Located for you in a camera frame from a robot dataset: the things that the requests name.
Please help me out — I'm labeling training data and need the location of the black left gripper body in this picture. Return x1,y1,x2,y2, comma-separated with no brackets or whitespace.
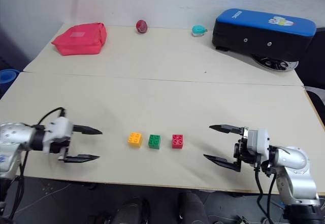
49,138,71,161

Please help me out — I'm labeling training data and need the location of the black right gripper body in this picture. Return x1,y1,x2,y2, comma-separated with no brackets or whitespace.
233,126,256,166

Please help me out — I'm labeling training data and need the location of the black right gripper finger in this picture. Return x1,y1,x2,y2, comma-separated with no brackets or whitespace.
208,124,244,136
203,154,241,173

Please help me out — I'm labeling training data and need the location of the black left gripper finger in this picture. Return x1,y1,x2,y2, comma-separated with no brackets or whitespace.
57,154,101,164
72,124,103,136

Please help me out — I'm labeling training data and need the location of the yellow toy brick cube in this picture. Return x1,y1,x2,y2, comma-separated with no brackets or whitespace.
126,132,143,148

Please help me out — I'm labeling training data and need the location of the red toy brick cube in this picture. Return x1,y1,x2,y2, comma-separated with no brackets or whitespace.
172,134,185,149

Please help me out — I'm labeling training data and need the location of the dark rounded shape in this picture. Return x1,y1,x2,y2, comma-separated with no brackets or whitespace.
111,197,151,224
177,190,209,224

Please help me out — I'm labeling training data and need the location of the green toy brick cube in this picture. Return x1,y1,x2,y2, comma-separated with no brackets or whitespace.
148,134,162,150

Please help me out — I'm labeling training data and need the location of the beige paper table cover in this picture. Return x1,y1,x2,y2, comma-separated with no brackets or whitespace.
0,72,325,194
22,22,305,87

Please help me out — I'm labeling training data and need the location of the round silver black disc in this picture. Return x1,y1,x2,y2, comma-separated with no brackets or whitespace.
251,55,300,72

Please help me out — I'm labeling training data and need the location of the blue round plastic object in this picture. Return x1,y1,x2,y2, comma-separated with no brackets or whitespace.
0,69,20,85

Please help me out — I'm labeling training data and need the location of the red fabric pouch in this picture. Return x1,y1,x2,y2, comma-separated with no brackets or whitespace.
51,22,108,56

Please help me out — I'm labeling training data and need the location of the teal round small container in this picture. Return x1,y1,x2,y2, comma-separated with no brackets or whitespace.
191,25,208,38

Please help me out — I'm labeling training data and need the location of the blue and black padded case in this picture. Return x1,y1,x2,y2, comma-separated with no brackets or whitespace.
211,8,317,60

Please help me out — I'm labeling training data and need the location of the dark red ball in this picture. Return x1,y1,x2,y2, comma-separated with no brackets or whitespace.
136,19,149,34

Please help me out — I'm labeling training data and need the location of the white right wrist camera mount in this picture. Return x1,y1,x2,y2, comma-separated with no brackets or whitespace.
244,128,270,164

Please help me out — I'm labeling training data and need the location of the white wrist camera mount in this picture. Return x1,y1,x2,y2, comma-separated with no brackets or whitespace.
42,116,75,155
244,128,270,164

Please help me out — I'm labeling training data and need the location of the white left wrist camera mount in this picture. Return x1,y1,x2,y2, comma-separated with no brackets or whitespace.
42,116,75,155

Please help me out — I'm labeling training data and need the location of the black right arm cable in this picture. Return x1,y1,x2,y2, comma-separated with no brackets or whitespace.
253,163,280,224

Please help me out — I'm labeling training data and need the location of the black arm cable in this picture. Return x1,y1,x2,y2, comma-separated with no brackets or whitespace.
253,163,280,224
7,107,68,220

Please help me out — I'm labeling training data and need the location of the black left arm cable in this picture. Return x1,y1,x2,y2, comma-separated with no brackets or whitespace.
7,107,68,220

